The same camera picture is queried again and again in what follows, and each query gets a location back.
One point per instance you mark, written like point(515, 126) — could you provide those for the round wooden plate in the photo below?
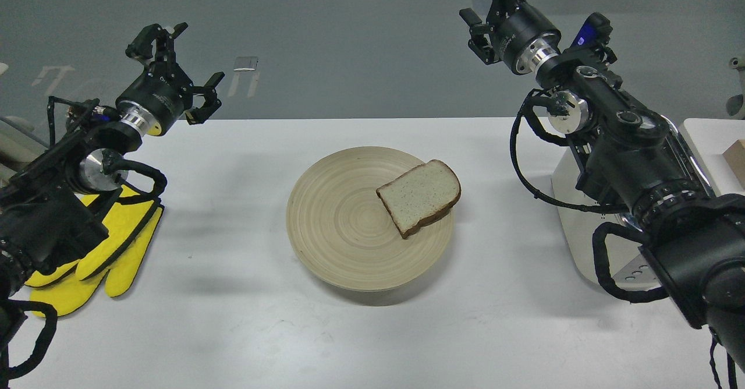
point(340, 230)

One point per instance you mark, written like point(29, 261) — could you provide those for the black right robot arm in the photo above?
point(684, 243)

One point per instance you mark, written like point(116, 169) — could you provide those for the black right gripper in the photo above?
point(513, 26)

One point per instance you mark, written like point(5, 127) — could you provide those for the yellow oven mitt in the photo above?
point(113, 264)

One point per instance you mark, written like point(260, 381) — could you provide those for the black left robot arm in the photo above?
point(53, 209)

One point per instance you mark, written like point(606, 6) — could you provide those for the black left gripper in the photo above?
point(163, 89)

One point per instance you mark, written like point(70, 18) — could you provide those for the small wooden block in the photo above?
point(734, 157)

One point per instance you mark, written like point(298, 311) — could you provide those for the slice of bread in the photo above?
point(420, 196)

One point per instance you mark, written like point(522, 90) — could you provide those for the white chrome toaster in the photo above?
point(588, 226)

